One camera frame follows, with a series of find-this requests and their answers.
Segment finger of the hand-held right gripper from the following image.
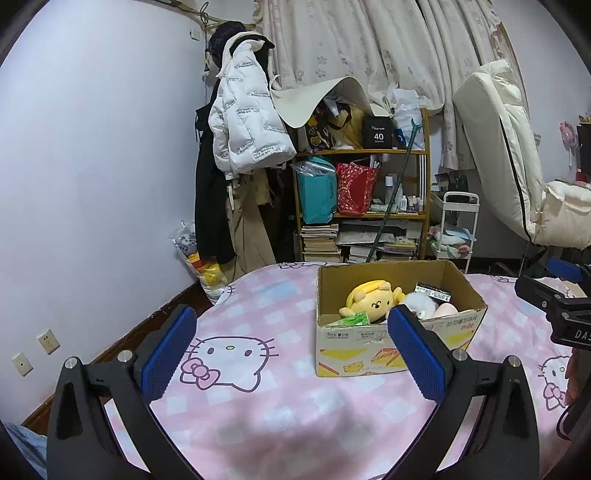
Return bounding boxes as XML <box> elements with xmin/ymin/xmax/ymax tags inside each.
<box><xmin>514</xmin><ymin>274</ymin><xmax>568</xmax><ymax>311</ymax></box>
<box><xmin>546</xmin><ymin>257</ymin><xmax>591</xmax><ymax>284</ymax></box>

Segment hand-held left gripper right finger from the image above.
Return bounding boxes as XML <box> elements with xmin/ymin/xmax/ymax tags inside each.
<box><xmin>385</xmin><ymin>303</ymin><xmax>542</xmax><ymax>480</ymax></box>

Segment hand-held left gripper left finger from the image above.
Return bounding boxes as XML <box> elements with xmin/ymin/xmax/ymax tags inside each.
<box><xmin>45</xmin><ymin>304</ymin><xmax>204</xmax><ymax>480</ymax></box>

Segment white fluffy plush toy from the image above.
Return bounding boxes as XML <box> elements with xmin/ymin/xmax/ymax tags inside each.
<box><xmin>399</xmin><ymin>292</ymin><xmax>439</xmax><ymax>319</ymax></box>

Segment cardboard box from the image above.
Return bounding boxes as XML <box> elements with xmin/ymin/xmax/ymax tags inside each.
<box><xmin>315</xmin><ymin>259</ymin><xmax>489</xmax><ymax>378</ymax></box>

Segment yellow plush toy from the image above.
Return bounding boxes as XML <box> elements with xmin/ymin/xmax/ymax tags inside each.
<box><xmin>339</xmin><ymin>278</ymin><xmax>403</xmax><ymax>323</ymax></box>

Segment green tissue packet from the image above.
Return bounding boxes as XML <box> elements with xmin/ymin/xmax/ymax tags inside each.
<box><xmin>325</xmin><ymin>311</ymin><xmax>370</xmax><ymax>328</ymax></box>

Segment person's right hand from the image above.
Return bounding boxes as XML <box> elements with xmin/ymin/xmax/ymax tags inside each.
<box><xmin>567</xmin><ymin>355</ymin><xmax>583</xmax><ymax>404</ymax></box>

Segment pile of books and papers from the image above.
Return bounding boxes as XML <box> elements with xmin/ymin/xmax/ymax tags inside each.
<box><xmin>337</xmin><ymin>219</ymin><xmax>423</xmax><ymax>264</ymax></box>

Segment plastic bag of toys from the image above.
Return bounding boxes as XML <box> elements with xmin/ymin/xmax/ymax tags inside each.
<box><xmin>170</xmin><ymin>220</ymin><xmax>236</xmax><ymax>305</ymax></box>

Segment white trolley cart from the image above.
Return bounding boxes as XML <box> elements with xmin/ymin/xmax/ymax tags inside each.
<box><xmin>427</xmin><ymin>191</ymin><xmax>481</xmax><ymax>274</ymax></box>

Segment pink printed blanket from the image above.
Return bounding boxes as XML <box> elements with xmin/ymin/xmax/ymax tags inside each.
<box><xmin>104</xmin><ymin>261</ymin><xmax>591</xmax><ymax>480</ymax></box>

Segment pink small fan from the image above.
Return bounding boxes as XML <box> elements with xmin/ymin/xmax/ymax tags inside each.
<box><xmin>558</xmin><ymin>121</ymin><xmax>580</xmax><ymax>169</ymax></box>

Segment stack of books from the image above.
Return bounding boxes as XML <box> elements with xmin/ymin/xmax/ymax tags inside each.
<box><xmin>300</xmin><ymin>224</ymin><xmax>342</xmax><ymax>265</ymax></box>

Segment beige trousers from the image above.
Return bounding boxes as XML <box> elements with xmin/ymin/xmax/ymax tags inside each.
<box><xmin>225</xmin><ymin>175</ymin><xmax>275</xmax><ymax>282</ymax></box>

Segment black coat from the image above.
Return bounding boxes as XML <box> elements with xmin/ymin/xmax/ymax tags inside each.
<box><xmin>194</xmin><ymin>21</ymin><xmax>278</xmax><ymax>273</ymax></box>

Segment row of small cosmetic bottles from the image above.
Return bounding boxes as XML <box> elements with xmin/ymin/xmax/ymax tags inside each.
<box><xmin>383</xmin><ymin>173</ymin><xmax>428</xmax><ymax>214</ymax></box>

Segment cream padded lounge chair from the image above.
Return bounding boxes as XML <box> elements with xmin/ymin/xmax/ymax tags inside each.
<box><xmin>452</xmin><ymin>59</ymin><xmax>591</xmax><ymax>247</ymax></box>

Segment green pole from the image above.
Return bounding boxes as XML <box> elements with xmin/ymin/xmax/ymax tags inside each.
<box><xmin>365</xmin><ymin>117</ymin><xmax>424</xmax><ymax>265</ymax></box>

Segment red gift bag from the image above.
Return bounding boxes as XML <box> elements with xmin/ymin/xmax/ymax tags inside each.
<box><xmin>335</xmin><ymin>161</ymin><xmax>379</xmax><ymax>215</ymax></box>

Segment blue cloth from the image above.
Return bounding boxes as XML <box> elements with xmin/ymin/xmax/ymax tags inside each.
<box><xmin>0</xmin><ymin>422</ymin><xmax>47</xmax><ymax>480</ymax></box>

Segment teal bag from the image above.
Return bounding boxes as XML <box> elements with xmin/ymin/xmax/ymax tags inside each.
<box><xmin>295</xmin><ymin>156</ymin><xmax>338</xmax><ymax>226</ymax></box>

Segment wooden bookshelf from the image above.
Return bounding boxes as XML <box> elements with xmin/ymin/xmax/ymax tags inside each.
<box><xmin>292</xmin><ymin>107</ymin><xmax>431</xmax><ymax>265</ymax></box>

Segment black box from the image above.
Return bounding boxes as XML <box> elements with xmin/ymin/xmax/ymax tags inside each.
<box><xmin>361</xmin><ymin>115</ymin><xmax>394</xmax><ymax>149</ymax></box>

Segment white plastic bag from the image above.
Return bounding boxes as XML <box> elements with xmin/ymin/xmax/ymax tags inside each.
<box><xmin>385</xmin><ymin>83</ymin><xmax>423</xmax><ymax>125</ymax></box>

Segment yellow brown bag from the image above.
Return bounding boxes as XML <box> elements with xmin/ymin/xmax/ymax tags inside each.
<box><xmin>330</xmin><ymin>104</ymin><xmax>365</xmax><ymax>149</ymax></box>

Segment dark patterned bag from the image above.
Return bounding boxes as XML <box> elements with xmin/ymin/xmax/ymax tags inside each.
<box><xmin>305</xmin><ymin>111</ymin><xmax>333</xmax><ymax>151</ymax></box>

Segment white puffer jacket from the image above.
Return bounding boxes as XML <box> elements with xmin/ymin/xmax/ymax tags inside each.
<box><xmin>208</xmin><ymin>39</ymin><xmax>297</xmax><ymax>178</ymax></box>

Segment cream curved mat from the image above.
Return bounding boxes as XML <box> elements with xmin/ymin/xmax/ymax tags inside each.
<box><xmin>271</xmin><ymin>76</ymin><xmax>391</xmax><ymax>131</ymax></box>

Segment floral curtain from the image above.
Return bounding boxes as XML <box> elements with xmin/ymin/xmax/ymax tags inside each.
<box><xmin>252</xmin><ymin>0</ymin><xmax>504</xmax><ymax>171</ymax></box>

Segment wall socket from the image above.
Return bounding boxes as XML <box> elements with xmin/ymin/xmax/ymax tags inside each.
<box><xmin>37</xmin><ymin>329</ymin><xmax>61</xmax><ymax>355</ymax></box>
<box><xmin>11</xmin><ymin>352</ymin><xmax>34</xmax><ymax>377</ymax></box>

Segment wall coat rack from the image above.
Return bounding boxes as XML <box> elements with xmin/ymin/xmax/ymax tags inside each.
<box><xmin>166</xmin><ymin>0</ymin><xmax>257</xmax><ymax>28</ymax></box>

